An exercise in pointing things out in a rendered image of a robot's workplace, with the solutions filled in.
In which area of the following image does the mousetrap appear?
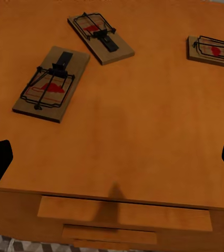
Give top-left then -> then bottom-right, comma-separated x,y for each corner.
187,35 -> 224,67
67,12 -> 135,66
12,46 -> 91,124

